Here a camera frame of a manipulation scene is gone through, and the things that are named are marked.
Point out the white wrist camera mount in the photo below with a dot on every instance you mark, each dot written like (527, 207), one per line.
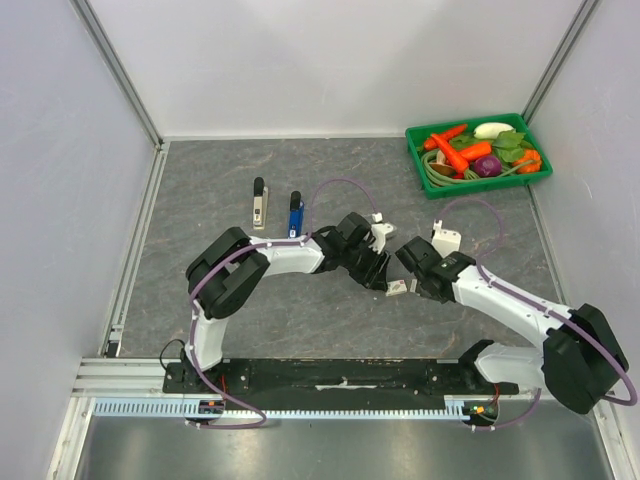
(381, 232)
(445, 241)

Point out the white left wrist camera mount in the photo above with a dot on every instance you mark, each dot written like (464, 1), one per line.
(381, 232)

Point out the small orange toy pumpkin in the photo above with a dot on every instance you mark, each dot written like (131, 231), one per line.
(529, 163)

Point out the green toy leafy vegetable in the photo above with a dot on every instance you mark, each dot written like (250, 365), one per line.
(510, 146)

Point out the beige and black stapler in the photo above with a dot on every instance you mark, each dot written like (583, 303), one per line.
(260, 203)

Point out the green toy long beans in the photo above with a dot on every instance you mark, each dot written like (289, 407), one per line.
(468, 177)

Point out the white toy radish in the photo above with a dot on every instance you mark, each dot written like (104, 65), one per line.
(491, 130)

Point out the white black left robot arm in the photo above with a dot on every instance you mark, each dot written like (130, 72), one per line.
(225, 275)

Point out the aluminium frame rail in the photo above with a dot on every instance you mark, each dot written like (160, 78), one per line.
(100, 38)

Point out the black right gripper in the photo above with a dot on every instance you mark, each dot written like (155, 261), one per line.
(418, 288)

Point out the blue and black stapler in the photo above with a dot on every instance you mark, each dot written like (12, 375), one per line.
(296, 215)

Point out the purple toy onion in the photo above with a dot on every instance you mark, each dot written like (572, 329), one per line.
(487, 166)

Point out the brown toy mushroom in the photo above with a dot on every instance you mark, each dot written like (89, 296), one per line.
(441, 165)

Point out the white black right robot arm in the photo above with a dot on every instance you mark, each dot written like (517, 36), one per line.
(572, 353)

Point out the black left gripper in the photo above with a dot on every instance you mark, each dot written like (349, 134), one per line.
(373, 278)

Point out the orange toy carrot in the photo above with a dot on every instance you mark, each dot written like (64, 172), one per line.
(430, 144)
(456, 160)
(476, 151)

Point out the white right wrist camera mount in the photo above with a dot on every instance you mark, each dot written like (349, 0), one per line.
(445, 241)

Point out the green plastic basket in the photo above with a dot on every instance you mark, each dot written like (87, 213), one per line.
(418, 134)

